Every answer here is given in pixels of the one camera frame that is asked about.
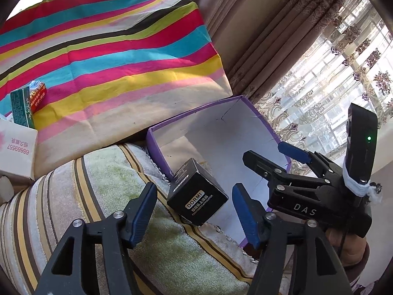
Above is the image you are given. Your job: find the white pink-print box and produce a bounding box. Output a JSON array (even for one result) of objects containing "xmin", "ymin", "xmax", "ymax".
[{"xmin": 0, "ymin": 118, "xmax": 39, "ymax": 182}]

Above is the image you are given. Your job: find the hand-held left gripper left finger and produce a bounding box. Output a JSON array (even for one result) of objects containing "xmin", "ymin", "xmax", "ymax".
[{"xmin": 35, "ymin": 182, "xmax": 158, "ymax": 295}]

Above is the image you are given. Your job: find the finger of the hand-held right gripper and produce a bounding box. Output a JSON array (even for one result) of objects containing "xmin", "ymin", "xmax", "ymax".
[
  {"xmin": 277, "ymin": 142, "xmax": 344, "ymax": 179},
  {"xmin": 242, "ymin": 150, "xmax": 327, "ymax": 189}
]

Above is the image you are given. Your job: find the small white object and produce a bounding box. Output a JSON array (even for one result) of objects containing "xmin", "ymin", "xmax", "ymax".
[{"xmin": 0, "ymin": 175, "xmax": 14, "ymax": 205}]

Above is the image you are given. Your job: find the purple cardboard box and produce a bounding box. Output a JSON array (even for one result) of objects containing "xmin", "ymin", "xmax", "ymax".
[{"xmin": 146, "ymin": 95, "xmax": 292, "ymax": 251}]

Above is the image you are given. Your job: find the person's right hand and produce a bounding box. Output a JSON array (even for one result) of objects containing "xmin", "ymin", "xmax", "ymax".
[{"xmin": 325, "ymin": 229, "xmax": 368, "ymax": 267}]

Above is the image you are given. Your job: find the floral lace curtain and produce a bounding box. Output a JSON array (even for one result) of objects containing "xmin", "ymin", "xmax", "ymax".
[{"xmin": 255, "ymin": 0, "xmax": 393, "ymax": 176}]

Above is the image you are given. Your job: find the colourful striped cloth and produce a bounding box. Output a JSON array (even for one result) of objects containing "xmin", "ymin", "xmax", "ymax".
[{"xmin": 0, "ymin": 0, "xmax": 234, "ymax": 176}]

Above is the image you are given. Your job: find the brown floral curtain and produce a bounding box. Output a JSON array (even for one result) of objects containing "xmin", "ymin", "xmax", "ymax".
[{"xmin": 178, "ymin": 0, "xmax": 360, "ymax": 105}]

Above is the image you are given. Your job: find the small red carton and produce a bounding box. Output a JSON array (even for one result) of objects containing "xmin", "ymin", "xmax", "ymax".
[{"xmin": 26, "ymin": 80, "xmax": 46, "ymax": 113}]

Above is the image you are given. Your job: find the green carton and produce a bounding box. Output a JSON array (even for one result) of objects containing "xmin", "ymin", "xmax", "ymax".
[{"xmin": 10, "ymin": 87, "xmax": 37, "ymax": 130}]

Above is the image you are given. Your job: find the striped green beige towel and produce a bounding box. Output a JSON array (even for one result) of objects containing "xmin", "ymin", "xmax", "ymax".
[{"xmin": 0, "ymin": 143, "xmax": 292, "ymax": 295}]

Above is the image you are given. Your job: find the small black box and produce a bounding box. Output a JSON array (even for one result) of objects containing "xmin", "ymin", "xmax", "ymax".
[{"xmin": 167, "ymin": 158, "xmax": 229, "ymax": 226}]

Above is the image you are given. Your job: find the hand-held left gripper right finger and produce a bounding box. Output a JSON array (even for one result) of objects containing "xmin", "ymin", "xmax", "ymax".
[{"xmin": 232, "ymin": 183, "xmax": 353, "ymax": 295}]

